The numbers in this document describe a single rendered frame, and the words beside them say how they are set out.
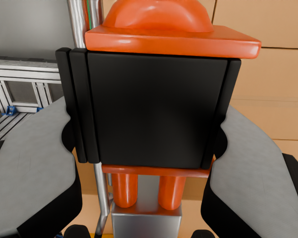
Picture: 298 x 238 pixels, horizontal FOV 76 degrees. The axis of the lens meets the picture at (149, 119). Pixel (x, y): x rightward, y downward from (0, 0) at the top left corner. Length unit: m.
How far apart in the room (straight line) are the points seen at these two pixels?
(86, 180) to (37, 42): 1.14
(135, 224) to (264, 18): 0.72
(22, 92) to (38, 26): 0.40
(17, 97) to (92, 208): 1.07
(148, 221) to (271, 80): 0.77
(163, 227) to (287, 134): 0.93
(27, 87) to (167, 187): 1.24
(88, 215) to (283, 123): 0.85
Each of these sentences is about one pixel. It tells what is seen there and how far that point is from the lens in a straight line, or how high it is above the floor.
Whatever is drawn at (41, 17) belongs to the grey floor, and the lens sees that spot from 1.40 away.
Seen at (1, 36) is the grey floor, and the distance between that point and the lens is 1.56.
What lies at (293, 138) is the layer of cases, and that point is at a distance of 1.10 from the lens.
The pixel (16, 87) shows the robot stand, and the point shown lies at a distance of 1.39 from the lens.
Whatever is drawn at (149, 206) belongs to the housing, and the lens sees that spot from 0.18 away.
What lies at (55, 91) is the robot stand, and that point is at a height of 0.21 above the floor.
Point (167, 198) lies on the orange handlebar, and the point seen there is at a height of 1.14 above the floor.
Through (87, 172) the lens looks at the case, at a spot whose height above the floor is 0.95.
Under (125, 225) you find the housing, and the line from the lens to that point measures 0.20.
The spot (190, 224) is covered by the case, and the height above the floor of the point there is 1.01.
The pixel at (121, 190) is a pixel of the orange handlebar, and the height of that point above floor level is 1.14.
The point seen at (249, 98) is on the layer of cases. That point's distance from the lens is 0.87.
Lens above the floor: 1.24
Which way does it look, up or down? 57 degrees down
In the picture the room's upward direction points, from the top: 178 degrees counter-clockwise
